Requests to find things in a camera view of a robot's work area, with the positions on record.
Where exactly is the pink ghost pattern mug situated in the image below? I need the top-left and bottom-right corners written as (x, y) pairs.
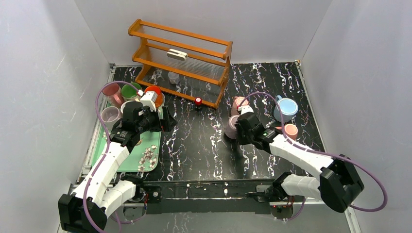
top-left (102, 83), bottom-right (124, 108)

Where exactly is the green floral tray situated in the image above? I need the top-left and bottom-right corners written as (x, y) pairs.
top-left (90, 102), bottom-right (163, 173)

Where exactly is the orange wooden rack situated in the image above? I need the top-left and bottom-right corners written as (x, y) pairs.
top-left (128, 19), bottom-right (233, 109)

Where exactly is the mauve mug white logo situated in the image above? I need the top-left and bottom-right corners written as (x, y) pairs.
top-left (101, 106), bottom-right (122, 131)

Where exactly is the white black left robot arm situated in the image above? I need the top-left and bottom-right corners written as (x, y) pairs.
top-left (58, 101), bottom-right (177, 233)

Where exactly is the orange mug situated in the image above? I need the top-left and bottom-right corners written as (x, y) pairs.
top-left (144, 85), bottom-right (165, 108)

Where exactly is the pale pink faceted mug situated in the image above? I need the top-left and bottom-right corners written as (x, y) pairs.
top-left (230, 96), bottom-right (249, 116)

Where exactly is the light blue mug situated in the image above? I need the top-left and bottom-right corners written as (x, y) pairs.
top-left (273, 95), bottom-right (298, 123)

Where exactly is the white clip on rack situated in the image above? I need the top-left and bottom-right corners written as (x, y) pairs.
top-left (167, 49), bottom-right (188, 61)

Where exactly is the green mug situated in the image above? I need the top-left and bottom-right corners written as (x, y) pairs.
top-left (121, 84), bottom-right (140, 102)

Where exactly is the black table front rail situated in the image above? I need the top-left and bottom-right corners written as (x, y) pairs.
top-left (143, 179), bottom-right (273, 214)

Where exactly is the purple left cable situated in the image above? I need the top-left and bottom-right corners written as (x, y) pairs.
top-left (83, 81), bottom-right (147, 233)

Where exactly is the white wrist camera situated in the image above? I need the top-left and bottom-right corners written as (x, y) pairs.
top-left (140, 91), bottom-right (158, 112)
top-left (237, 105), bottom-right (254, 115)

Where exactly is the red black button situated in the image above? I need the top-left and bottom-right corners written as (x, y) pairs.
top-left (194, 98), bottom-right (203, 112)

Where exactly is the purple cable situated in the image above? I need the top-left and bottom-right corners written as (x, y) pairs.
top-left (236, 92), bottom-right (388, 222)
top-left (83, 81), bottom-right (147, 233)

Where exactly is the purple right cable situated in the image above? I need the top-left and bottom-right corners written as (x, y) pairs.
top-left (236, 92), bottom-right (388, 222)

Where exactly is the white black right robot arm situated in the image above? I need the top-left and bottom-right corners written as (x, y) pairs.
top-left (235, 112), bottom-right (364, 213)

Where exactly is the small pink cup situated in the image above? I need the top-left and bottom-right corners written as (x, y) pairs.
top-left (276, 124), bottom-right (298, 140)

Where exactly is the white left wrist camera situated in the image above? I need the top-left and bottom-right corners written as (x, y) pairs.
top-left (140, 91), bottom-right (158, 112)

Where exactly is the clear glass cup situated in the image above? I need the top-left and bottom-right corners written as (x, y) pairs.
top-left (168, 71), bottom-right (180, 85)

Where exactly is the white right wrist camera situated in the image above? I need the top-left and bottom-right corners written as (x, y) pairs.
top-left (237, 105), bottom-right (254, 115)

